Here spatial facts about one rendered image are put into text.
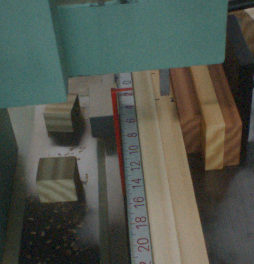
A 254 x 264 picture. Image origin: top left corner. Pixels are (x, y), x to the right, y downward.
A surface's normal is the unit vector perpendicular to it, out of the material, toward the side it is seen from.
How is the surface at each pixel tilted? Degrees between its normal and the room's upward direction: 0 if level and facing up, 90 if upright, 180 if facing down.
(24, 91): 90
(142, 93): 0
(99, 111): 0
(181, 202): 0
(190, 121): 90
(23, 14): 90
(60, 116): 90
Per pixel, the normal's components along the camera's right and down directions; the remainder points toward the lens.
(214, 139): 0.06, 0.64
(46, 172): -0.07, -0.76
